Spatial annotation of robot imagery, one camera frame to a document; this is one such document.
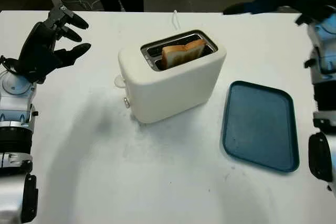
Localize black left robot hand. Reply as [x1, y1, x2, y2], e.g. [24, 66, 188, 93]
[19, 5, 92, 66]

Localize toast slice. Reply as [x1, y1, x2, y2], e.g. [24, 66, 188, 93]
[161, 38, 206, 69]

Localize white toaster lever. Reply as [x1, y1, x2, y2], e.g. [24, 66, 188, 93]
[114, 76, 127, 89]

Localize cream two-slot toaster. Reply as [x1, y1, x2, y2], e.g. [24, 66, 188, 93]
[118, 29, 227, 124]

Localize dark blue plastic tray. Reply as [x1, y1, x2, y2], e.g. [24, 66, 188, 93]
[222, 80, 300, 175]

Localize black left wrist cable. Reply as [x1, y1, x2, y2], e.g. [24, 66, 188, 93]
[0, 55, 19, 74]

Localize white toaster power cord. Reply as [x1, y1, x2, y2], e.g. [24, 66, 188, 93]
[171, 10, 181, 30]

